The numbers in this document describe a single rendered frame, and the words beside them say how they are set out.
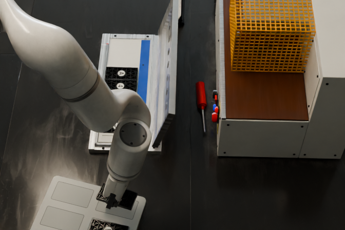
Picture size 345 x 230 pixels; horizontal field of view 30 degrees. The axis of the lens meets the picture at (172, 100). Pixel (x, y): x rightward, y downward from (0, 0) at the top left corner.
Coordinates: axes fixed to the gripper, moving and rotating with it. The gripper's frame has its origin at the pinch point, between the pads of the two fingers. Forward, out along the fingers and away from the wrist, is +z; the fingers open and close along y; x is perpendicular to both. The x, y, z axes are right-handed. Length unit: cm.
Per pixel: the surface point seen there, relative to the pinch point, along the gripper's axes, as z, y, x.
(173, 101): -12.7, -24.6, 4.8
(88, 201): 9.6, 1.1, -6.5
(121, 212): 7.6, 1.2, 3.1
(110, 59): 11, -47, -19
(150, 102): 7.3, -34.5, -1.7
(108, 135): 7.8, -19.1, -9.2
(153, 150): 6.3, -19.2, 4.6
